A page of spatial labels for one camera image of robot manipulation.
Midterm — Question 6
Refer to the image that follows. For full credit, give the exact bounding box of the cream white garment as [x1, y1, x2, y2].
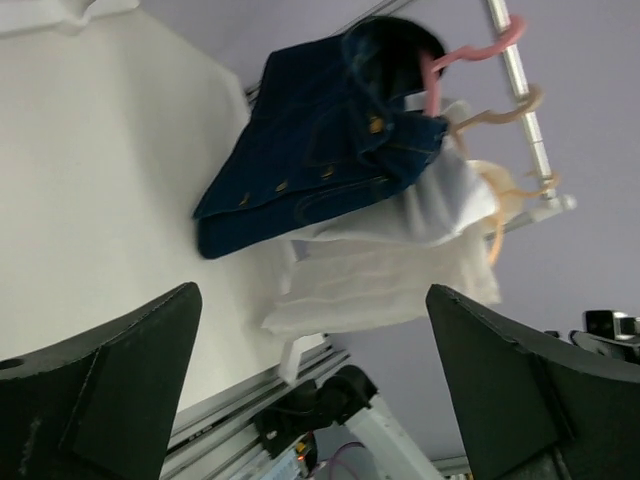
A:
[263, 211, 501, 385]

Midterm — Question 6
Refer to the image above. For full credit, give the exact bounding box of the beige hanger middle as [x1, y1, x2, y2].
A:
[448, 84, 544, 157]

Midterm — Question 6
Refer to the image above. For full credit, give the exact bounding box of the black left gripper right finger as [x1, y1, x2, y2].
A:
[426, 285, 639, 479]

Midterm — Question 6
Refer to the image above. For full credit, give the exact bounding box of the pink plastic hanger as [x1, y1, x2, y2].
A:
[420, 15, 527, 117]

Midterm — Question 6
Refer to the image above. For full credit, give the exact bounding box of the white satin garment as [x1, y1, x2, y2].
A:
[279, 92, 501, 311]

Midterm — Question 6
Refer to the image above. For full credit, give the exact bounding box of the silver clothes rack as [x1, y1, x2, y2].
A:
[249, 0, 578, 236]

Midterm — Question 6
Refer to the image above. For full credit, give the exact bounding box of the beige hanger outer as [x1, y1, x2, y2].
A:
[471, 160, 560, 266]

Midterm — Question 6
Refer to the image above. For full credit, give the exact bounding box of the aluminium mounting rail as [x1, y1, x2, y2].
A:
[159, 368, 292, 479]

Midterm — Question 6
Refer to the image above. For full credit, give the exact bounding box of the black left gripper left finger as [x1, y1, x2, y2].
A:
[1, 282, 202, 479]

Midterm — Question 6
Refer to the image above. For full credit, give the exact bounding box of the dark blue denim skirt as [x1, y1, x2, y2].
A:
[193, 16, 448, 259]

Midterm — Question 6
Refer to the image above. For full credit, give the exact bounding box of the beige hanger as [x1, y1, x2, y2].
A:
[471, 160, 560, 266]
[448, 84, 544, 157]

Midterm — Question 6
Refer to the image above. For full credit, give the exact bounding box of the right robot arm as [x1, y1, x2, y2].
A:
[253, 310, 639, 458]

